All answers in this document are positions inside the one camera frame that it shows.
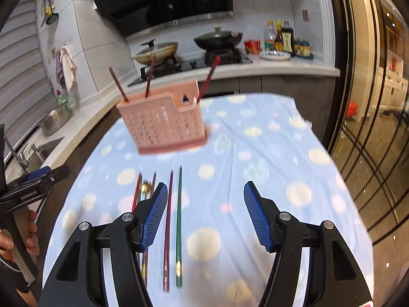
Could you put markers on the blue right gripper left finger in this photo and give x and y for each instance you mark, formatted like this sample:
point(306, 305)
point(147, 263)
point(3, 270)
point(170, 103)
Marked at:
point(153, 207)

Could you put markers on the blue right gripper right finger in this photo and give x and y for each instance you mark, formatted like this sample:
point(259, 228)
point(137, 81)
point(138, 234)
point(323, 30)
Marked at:
point(262, 212)

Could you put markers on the bright red chopstick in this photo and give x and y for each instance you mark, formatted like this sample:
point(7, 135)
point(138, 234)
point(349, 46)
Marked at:
point(136, 192)

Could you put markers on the green chopstick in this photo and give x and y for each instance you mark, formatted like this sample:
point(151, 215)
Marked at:
point(178, 256)

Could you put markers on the maroon chopstick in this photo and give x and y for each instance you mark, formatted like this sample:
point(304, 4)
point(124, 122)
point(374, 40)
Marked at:
point(166, 281)

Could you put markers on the dark red chopstick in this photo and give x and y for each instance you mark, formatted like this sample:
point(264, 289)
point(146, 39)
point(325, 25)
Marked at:
point(118, 84)

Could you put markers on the red brown chopstick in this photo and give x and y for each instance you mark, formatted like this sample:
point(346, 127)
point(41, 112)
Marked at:
point(206, 82)

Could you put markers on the person's left hand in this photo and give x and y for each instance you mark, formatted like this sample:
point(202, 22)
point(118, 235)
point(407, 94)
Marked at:
point(31, 243)

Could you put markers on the gold flower spoon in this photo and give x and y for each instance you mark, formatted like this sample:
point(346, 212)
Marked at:
point(144, 193)

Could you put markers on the sink faucet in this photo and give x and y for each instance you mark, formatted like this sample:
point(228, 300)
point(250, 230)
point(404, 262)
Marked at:
point(19, 156)

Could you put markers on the stainless steel sink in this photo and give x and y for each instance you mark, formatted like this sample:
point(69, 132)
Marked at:
point(44, 151)

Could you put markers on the brown chopstick on table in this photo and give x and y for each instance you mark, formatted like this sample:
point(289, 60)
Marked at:
point(149, 219)

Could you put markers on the blue polka dot tablecloth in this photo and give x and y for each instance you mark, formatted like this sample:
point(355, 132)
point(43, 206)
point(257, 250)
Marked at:
point(254, 137)

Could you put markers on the stainless steel bowl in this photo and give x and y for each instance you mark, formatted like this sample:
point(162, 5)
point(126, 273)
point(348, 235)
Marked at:
point(55, 119)

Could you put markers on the pink perforated utensil basket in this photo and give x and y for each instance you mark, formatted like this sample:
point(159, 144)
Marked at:
point(169, 119)

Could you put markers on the green dish soap bottle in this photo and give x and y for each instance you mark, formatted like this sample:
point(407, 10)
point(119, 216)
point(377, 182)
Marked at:
point(63, 99)

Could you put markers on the purple hanging cloth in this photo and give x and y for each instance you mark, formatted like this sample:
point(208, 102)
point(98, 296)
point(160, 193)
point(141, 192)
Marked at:
point(59, 71)

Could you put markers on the white hanging towel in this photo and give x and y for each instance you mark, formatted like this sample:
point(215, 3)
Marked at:
point(69, 68)

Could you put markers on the white plate with food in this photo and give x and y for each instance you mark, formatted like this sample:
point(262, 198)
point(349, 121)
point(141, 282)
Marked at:
point(275, 55)

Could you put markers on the beige wok with lid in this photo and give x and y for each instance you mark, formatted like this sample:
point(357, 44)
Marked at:
point(157, 52)

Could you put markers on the black gas stove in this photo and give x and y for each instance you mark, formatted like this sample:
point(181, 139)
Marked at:
point(173, 65)

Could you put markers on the red instant noodle cup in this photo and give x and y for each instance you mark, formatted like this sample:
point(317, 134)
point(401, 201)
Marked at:
point(252, 47)

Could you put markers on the teal condiment jar set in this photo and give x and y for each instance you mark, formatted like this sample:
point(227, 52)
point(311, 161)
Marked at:
point(303, 49)

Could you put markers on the yellow cap sauce bottle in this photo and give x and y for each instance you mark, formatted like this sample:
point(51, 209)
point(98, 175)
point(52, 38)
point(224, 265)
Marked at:
point(278, 38)

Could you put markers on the green hanging strainer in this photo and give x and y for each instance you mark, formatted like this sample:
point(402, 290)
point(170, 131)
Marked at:
point(48, 13)

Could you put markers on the black wok with lid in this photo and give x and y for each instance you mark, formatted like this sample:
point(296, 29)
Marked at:
point(219, 39)

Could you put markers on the clear oil bottle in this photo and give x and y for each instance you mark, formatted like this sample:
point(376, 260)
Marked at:
point(269, 36)

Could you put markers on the dark soy sauce bottle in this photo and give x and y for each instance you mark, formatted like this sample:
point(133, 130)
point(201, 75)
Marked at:
point(287, 34)

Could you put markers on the black range hood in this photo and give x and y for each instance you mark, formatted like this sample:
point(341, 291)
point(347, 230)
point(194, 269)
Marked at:
point(166, 0)

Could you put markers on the wall power outlet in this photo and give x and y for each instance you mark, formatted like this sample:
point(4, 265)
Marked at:
point(305, 15)

